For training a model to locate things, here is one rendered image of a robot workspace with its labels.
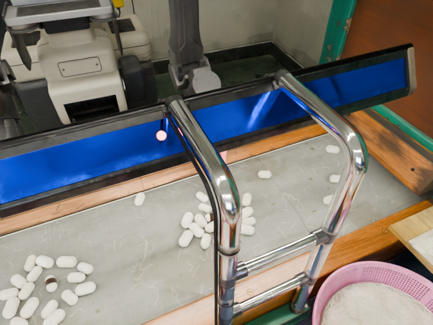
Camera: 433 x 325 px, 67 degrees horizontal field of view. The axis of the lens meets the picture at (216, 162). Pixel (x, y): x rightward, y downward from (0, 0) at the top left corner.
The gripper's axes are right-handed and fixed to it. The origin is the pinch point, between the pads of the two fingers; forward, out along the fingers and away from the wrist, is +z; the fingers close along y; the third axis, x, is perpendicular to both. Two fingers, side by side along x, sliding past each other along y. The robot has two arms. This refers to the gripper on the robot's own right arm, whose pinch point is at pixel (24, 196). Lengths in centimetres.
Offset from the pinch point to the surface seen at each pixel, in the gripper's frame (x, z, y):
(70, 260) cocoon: 0.8, 14.1, 4.2
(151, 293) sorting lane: -4.9, 24.1, 16.7
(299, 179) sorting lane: 4, 14, 58
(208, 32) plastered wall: 168, -105, 113
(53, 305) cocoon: -3.7, 20.2, 0.6
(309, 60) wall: 135, -54, 169
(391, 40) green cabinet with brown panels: -12, -10, 82
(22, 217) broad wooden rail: 10.6, 3.0, -4.4
